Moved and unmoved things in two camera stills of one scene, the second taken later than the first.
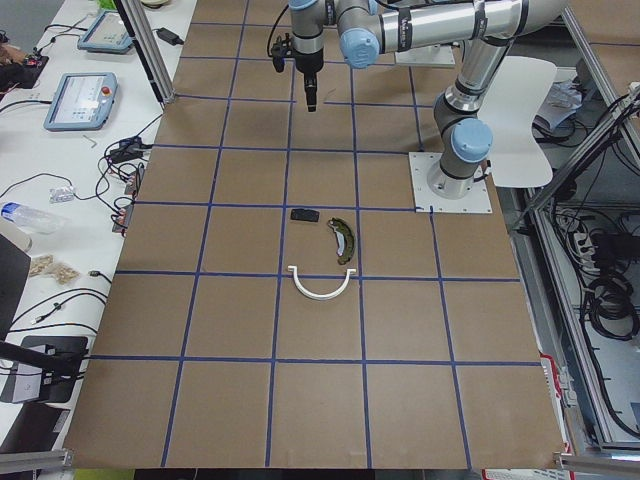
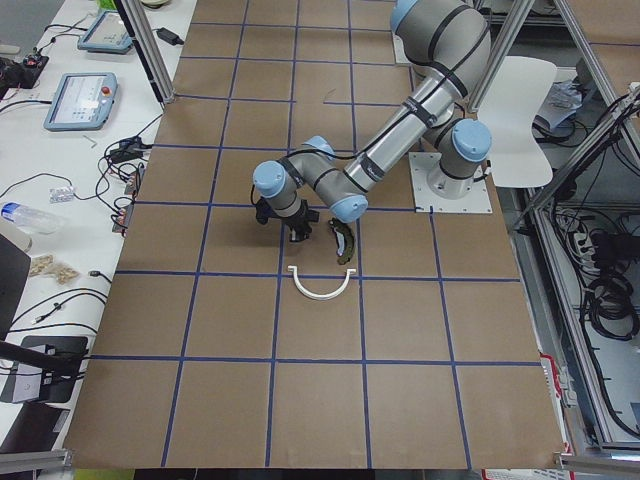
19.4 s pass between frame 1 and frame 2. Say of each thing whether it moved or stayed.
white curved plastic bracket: stayed
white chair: stayed
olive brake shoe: stayed
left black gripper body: moved
